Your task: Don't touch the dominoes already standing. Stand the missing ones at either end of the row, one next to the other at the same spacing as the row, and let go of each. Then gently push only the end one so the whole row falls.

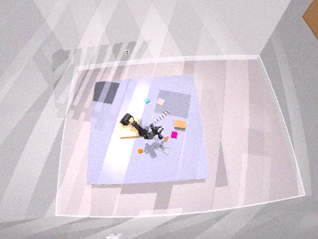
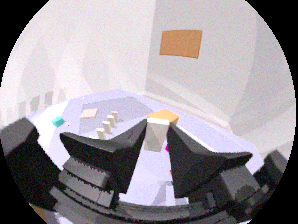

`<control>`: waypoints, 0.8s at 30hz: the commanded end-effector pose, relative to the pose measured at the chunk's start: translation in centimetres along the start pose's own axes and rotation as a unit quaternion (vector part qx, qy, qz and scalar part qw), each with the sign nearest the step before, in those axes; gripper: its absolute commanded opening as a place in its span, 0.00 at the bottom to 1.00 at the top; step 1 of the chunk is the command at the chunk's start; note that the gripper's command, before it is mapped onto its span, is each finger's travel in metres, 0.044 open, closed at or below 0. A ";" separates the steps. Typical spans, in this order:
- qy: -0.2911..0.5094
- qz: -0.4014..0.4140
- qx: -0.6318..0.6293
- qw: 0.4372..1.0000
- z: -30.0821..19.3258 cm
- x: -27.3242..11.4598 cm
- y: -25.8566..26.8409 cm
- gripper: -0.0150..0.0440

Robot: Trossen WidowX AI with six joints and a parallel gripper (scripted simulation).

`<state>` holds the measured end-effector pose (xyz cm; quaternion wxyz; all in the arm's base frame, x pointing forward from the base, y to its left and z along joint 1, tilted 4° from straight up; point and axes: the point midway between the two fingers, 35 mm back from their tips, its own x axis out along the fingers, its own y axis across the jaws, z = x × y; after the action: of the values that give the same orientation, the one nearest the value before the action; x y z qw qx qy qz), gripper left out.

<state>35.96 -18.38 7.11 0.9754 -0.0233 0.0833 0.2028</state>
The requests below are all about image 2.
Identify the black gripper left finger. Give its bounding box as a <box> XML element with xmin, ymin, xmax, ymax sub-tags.
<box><xmin>59</xmin><ymin>119</ymin><xmax>148</xmax><ymax>194</ymax></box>

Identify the small cyan block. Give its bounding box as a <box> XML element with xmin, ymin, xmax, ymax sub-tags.
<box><xmin>52</xmin><ymin>116</ymin><xmax>64</xmax><ymax>128</ymax></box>

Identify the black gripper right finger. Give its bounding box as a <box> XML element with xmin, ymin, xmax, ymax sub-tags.
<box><xmin>166</xmin><ymin>121</ymin><xmax>254</xmax><ymax>198</ymax></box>

